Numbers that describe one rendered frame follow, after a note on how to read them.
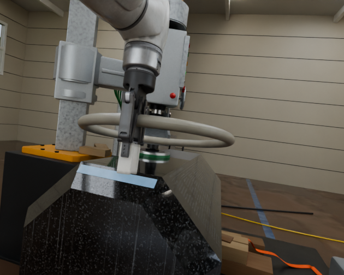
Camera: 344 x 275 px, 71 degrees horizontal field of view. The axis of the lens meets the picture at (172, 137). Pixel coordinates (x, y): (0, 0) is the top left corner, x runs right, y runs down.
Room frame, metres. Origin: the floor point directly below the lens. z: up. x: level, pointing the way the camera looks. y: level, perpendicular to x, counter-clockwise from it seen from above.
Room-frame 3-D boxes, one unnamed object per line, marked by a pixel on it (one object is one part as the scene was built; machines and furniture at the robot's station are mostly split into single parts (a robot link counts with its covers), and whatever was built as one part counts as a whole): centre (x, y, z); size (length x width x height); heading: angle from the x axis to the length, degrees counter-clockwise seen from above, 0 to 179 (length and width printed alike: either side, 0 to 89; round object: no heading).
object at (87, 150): (1.75, 0.55, 0.81); 0.20 x 0.10 x 0.05; 82
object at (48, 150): (1.87, 0.78, 0.76); 0.49 x 0.49 x 0.05; 74
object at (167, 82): (1.52, 0.11, 1.37); 0.36 x 0.22 x 0.45; 5
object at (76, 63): (1.94, 0.59, 1.41); 0.74 x 0.34 x 0.25; 110
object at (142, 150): (1.44, 0.11, 0.89); 0.21 x 0.21 x 0.01
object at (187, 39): (1.38, -0.01, 1.42); 0.08 x 0.03 x 0.28; 5
